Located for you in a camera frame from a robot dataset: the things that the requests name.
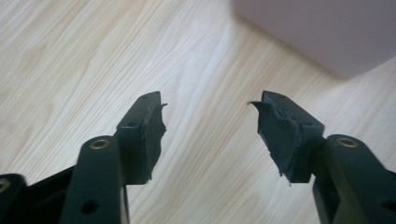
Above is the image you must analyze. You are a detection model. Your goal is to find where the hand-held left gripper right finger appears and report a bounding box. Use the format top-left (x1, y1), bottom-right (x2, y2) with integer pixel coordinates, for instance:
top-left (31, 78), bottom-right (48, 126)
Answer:
top-left (247, 90), bottom-right (326, 188)

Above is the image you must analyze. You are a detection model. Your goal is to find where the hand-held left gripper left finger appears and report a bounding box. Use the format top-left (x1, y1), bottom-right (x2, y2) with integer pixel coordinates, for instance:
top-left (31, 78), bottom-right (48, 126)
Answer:
top-left (113, 91), bottom-right (168, 186)

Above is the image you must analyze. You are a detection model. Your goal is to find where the pale pink box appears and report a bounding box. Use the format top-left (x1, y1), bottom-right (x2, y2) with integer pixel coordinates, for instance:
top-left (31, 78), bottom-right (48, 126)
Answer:
top-left (231, 0), bottom-right (396, 79)

